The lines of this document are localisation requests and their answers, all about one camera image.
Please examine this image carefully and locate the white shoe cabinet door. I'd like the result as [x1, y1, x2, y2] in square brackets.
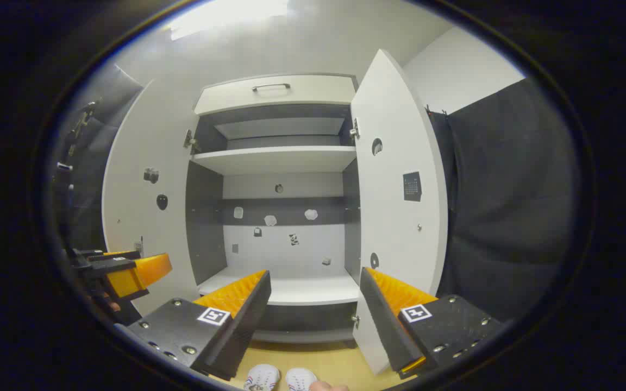
[101, 79, 227, 317]
[350, 49, 449, 375]

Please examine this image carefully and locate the white canvas shoe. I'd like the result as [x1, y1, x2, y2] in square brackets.
[285, 368, 318, 391]
[244, 364, 281, 391]

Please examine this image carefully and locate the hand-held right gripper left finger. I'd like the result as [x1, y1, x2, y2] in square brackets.
[127, 269, 272, 382]

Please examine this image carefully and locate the metal stand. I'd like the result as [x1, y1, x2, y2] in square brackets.
[55, 100, 101, 174]

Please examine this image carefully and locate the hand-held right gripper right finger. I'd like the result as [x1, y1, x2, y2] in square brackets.
[358, 267, 504, 380]

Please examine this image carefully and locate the white shoe cabinet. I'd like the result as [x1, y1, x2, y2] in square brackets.
[185, 73, 362, 344]

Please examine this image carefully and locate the white cabinet drawer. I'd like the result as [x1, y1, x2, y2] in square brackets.
[193, 74, 358, 116]

